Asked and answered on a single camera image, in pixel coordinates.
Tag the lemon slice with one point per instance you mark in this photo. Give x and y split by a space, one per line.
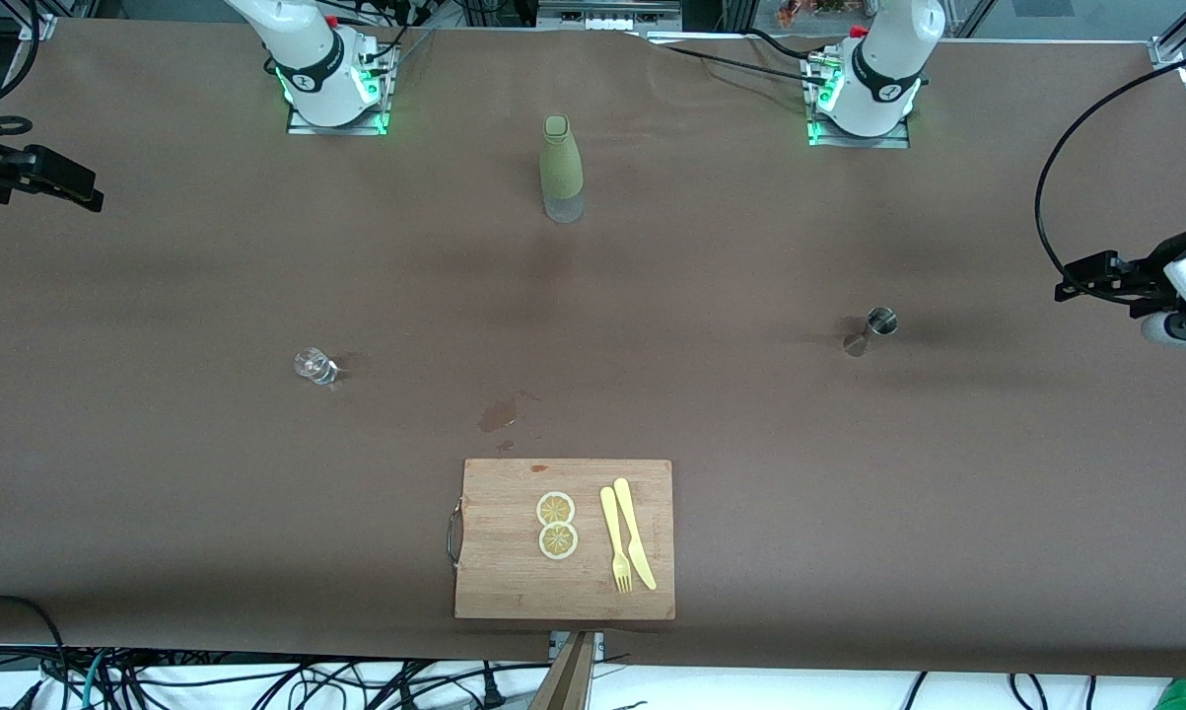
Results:
555 509
558 541

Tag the grey equipment box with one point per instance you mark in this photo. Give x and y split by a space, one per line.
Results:
607 10

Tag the brown table cover sheet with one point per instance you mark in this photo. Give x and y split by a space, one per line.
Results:
849 493

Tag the small metal bracket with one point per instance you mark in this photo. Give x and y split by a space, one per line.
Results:
557 641

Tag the green sleeved glass bottle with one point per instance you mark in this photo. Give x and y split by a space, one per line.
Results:
561 168

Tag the steel jigger measuring cup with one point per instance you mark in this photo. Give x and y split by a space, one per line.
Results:
878 323

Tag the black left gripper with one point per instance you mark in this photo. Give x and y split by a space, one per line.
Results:
1146 273

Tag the yellow plastic fork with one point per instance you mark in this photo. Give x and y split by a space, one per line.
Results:
610 523

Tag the clear glass beaker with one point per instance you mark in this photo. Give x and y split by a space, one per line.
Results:
314 366

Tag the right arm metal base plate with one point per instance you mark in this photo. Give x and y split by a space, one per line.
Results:
302 126

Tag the red orange packaging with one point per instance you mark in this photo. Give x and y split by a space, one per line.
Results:
809 10

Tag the wooden cutting board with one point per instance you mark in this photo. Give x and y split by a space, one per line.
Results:
514 582

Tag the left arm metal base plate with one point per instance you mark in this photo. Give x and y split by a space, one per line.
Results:
849 142

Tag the wooden post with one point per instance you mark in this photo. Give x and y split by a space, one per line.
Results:
568 685

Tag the yellow plastic knife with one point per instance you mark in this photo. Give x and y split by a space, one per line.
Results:
630 523

